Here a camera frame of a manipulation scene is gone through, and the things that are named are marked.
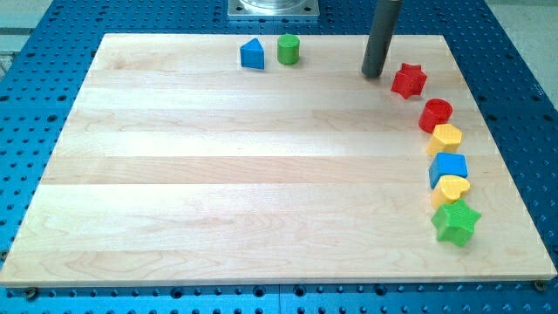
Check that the green star block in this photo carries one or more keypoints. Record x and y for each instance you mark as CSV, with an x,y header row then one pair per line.
x,y
455,223

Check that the blue cube block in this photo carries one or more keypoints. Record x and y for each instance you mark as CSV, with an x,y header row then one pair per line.
x,y
447,164

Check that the blue perforated metal plate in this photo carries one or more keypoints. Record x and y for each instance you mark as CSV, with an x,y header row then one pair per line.
x,y
38,90

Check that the green cylinder block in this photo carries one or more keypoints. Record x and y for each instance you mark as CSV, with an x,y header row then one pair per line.
x,y
288,46

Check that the yellow heart block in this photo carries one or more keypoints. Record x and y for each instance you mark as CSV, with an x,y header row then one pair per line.
x,y
449,189

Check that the red star block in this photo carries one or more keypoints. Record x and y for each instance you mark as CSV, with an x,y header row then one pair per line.
x,y
409,81

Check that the red cylinder block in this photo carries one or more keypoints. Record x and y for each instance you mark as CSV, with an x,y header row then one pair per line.
x,y
435,112

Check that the blue triangle block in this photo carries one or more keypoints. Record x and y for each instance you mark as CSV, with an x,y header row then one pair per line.
x,y
252,55

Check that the light wooden board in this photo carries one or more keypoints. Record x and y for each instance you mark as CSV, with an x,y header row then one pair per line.
x,y
176,166

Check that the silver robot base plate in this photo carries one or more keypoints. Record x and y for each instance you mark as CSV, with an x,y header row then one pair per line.
x,y
273,8

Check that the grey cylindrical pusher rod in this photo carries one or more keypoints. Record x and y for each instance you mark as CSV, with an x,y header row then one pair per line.
x,y
382,28

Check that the yellow pentagon block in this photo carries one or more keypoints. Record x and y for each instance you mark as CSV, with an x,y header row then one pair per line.
x,y
446,138

